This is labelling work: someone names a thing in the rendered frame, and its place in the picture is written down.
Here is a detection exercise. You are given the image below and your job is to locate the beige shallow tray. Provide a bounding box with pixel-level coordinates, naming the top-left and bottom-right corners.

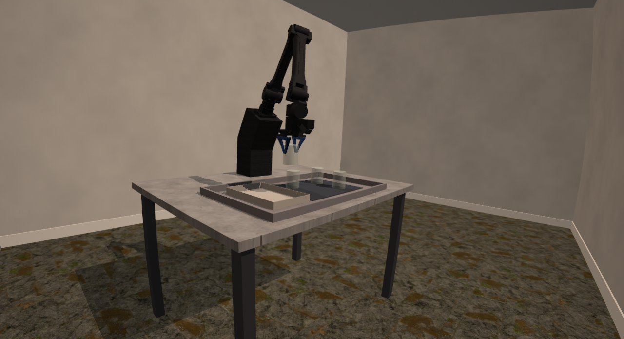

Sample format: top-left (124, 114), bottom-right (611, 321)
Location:
top-left (226, 182), bottom-right (310, 210)

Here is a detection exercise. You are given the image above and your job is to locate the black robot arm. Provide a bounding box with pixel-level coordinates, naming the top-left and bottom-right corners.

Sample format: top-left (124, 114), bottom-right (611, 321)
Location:
top-left (253, 24), bottom-right (314, 134)

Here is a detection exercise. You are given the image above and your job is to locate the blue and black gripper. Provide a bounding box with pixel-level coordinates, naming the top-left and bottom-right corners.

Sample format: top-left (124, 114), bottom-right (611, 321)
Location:
top-left (277, 117), bottom-right (306, 154)

